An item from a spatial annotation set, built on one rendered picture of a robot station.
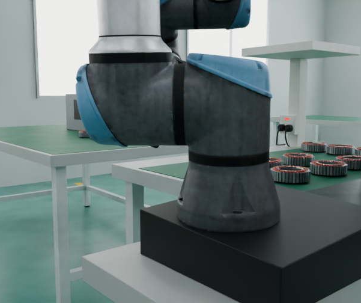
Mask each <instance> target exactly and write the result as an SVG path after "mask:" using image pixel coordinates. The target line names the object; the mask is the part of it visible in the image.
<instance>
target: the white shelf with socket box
mask: <svg viewBox="0 0 361 303"><path fill-rule="evenodd" d="M352 55H360V47H358V46H350V45H345V44H336V43H328V42H323V41H314V40H311V41H301V42H295V43H285V44H275V45H269V46H259V47H249V48H243V49H241V56H242V57H254V58H268V59H276V60H290V86H289V105H288V115H280V125H279V126H278V132H277V136H276V145H285V147H288V148H301V143H303V142H304V141H305V124H306V92H307V75H308V59H313V58H328V57H344V56H352ZM278 133H282V134H285V141H286V144H278ZM286 134H288V142H287V138H286Z"/></svg>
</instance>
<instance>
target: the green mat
mask: <svg viewBox="0 0 361 303"><path fill-rule="evenodd" d="M285 153H307V154H312V155H313V156H315V161H318V160H322V161H323V160H327V161H328V160H330V161H335V157H338V156H341V155H330V154H328V153H326V151H325V152H306V151H302V150H301V148H296V149H291V150H281V151H271V152H269V157H270V158H279V159H282V155H284V154H285ZM188 164H189V162H183V163H177V164H168V165H158V166H153V167H143V168H139V169H142V170H147V171H151V172H155V173H159V174H164V175H167V176H172V177H177V178H180V179H184V177H185V175H186V171H187V167H188ZM358 179H361V170H354V169H353V170H347V174H346V175H344V176H339V177H338V176H337V177H335V176H334V177H333V176H331V177H330V176H328V177H327V176H319V175H315V174H312V173H311V178H310V181H309V182H307V183H301V184H289V183H288V184H286V183H278V182H275V181H274V183H275V185H279V186H284V187H287V188H291V189H296V190H299V191H304V192H305V191H310V190H313V189H318V188H323V187H327V186H332V185H337V184H340V183H345V182H350V181H353V180H358Z"/></svg>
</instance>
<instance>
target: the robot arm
mask: <svg viewBox="0 0 361 303"><path fill-rule="evenodd" d="M250 12H251V0H97V15H98V27H99V38H98V41H97V42H96V43H95V44H94V46H93V47H92V48H91V49H90V50H89V51H88V56H89V63H86V64H84V65H82V66H80V67H79V69H78V71H77V75H76V80H77V83H76V100H77V106H78V110H79V114H80V118H81V120H82V123H83V126H84V128H85V130H86V131H87V133H88V135H89V136H90V137H91V139H92V140H94V141H95V142H97V143H99V144H103V145H119V146H121V147H127V146H129V145H148V146H151V147H154V148H158V147H159V146H160V145H187V146H188V148H189V164H188V167H187V171H186V175H185V177H184V180H183V184H182V187H181V191H180V195H179V196H178V200H177V217H178V219H179V220H180V221H181V222H183V223H184V224H186V225H188V226H191V227H193V228H197V229H200V230H205V231H213V232H219V233H245V232H252V231H258V230H263V229H266V228H269V227H271V226H273V225H275V224H276V223H278V221H279V220H280V214H281V203H280V200H279V197H278V193H277V190H276V187H275V183H274V180H273V176H272V173H271V171H270V165H269V151H270V109H271V98H272V97H273V95H272V93H271V76H270V69H269V68H268V66H267V65H266V64H265V63H263V62H261V61H257V60H250V59H245V58H237V57H228V56H222V55H212V54H199V53H189V54H188V56H187V58H186V61H183V60H181V57H180V54H179V50H178V30H189V29H226V30H229V29H239V28H245V27H247V26H248V24H249V22H250Z"/></svg>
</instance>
